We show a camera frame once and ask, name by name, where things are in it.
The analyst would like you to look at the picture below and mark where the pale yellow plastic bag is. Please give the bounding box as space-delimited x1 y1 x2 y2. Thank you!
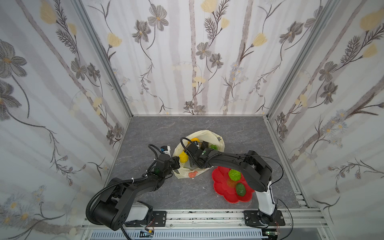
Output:
172 130 225 179

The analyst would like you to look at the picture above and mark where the red flower-shaped plastic bowl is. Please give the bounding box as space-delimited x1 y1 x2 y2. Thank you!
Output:
212 167 254 204

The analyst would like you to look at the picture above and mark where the bright green fake fruit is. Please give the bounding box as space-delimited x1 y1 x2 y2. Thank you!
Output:
228 169 242 182

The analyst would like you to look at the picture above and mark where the dark green fake fruit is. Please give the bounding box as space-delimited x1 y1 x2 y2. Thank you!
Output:
235 183 247 197

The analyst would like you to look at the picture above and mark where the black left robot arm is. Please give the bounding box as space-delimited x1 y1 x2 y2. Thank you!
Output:
86 144 180 231

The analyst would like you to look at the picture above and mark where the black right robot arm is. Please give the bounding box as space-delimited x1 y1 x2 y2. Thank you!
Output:
181 138 278 228

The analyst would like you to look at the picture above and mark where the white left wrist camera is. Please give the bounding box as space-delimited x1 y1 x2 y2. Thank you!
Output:
160 146 171 156

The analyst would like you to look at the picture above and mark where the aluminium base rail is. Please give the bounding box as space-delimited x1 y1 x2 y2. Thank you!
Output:
82 208 334 240

